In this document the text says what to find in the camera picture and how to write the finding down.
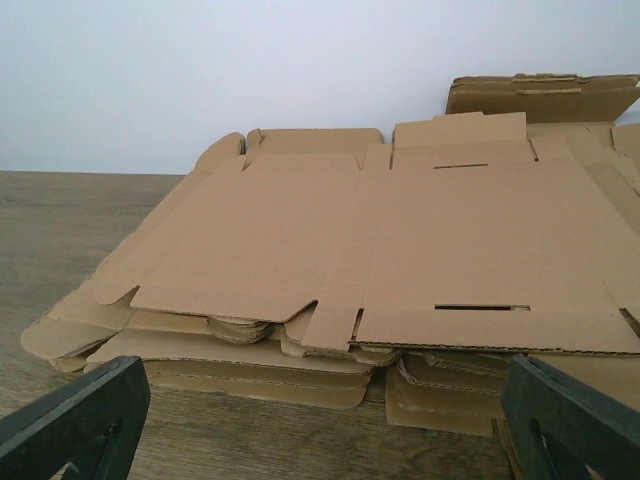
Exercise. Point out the pile of flat cardboard blanks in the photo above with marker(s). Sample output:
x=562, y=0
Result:
x=291, y=264

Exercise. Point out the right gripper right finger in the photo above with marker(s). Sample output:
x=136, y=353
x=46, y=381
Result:
x=562, y=428

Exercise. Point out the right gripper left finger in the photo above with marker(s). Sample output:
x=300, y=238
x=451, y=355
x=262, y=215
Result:
x=87, y=429

